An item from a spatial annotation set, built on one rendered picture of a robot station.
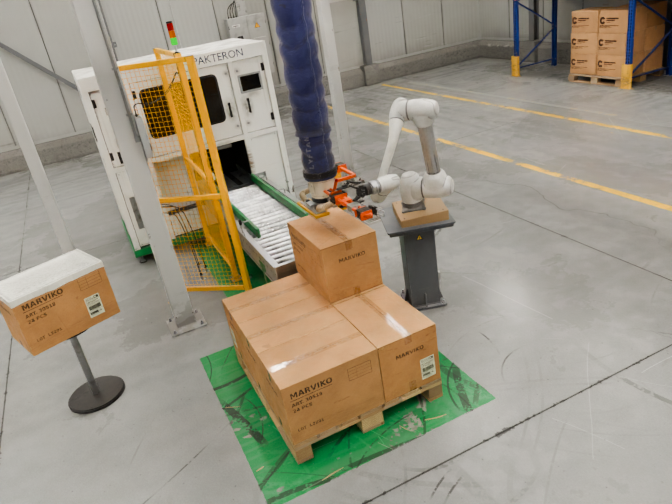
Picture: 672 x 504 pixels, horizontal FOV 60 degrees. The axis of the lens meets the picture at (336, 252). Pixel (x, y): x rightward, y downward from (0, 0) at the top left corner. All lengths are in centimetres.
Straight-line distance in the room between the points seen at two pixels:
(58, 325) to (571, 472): 315
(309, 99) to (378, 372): 166
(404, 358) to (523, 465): 85
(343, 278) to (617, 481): 189
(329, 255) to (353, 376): 80
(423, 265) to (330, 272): 101
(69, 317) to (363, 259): 194
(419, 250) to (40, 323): 264
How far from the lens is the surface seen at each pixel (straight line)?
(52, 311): 409
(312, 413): 335
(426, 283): 456
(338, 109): 733
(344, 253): 371
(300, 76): 356
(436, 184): 417
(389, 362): 342
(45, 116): 1274
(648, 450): 358
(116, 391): 457
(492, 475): 335
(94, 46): 445
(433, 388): 372
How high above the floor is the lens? 247
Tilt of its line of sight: 25 degrees down
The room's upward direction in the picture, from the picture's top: 10 degrees counter-clockwise
